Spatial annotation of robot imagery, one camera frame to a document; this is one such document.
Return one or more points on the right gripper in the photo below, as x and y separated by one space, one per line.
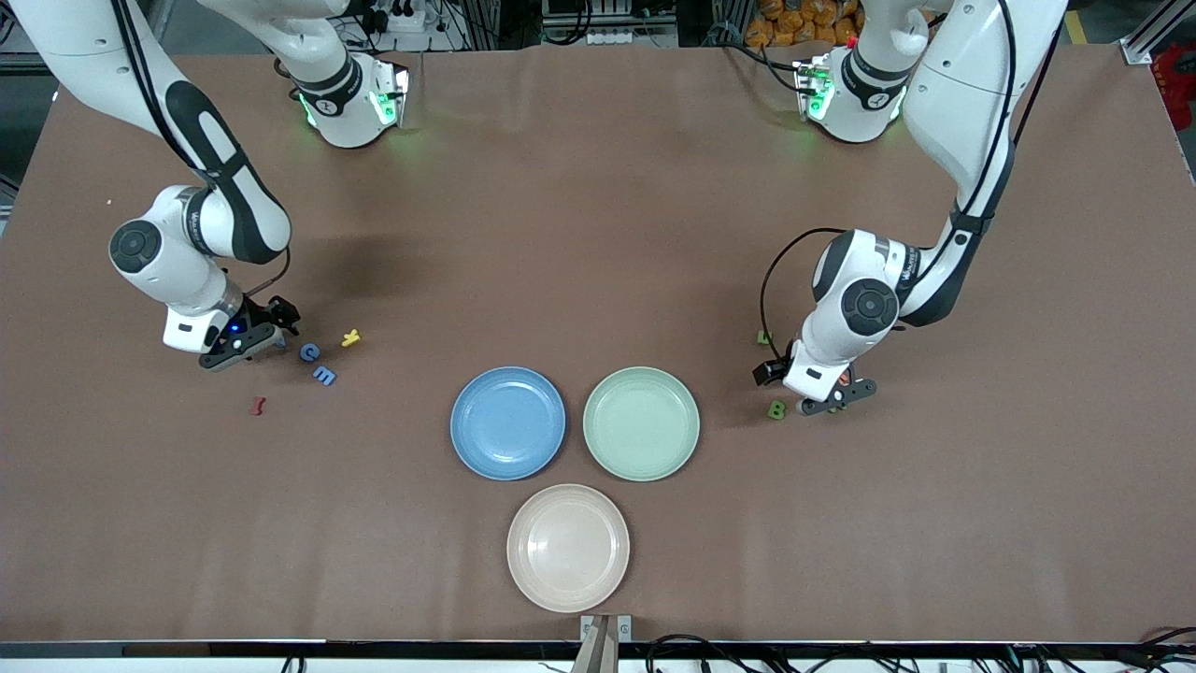
264 312

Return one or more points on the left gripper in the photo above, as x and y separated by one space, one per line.
775 368

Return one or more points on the green letter B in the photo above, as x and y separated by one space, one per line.
776 409

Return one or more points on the blue letter c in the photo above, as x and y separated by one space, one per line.
303 352

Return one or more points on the blue letter m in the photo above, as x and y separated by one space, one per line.
324 377

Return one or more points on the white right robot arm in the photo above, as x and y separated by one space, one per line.
159 252

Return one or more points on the yellow letter k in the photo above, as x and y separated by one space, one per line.
350 337

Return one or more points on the green plate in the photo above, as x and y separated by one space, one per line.
641 423

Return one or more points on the brown table cover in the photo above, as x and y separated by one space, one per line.
598 234

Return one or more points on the blue plate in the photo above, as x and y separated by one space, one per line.
507 422

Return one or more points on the beige plate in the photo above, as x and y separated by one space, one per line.
568 548

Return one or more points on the white power strip with plugs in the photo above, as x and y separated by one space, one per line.
411 19

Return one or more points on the bag of orange fruit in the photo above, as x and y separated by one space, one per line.
794 19

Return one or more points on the metal equipment rack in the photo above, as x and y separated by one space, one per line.
607 11

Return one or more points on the red object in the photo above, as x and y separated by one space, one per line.
1177 84

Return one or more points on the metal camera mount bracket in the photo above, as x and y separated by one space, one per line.
605 645

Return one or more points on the black table edge rail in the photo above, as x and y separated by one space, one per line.
374 649

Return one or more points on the aluminium frame post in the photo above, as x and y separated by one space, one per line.
1135 53

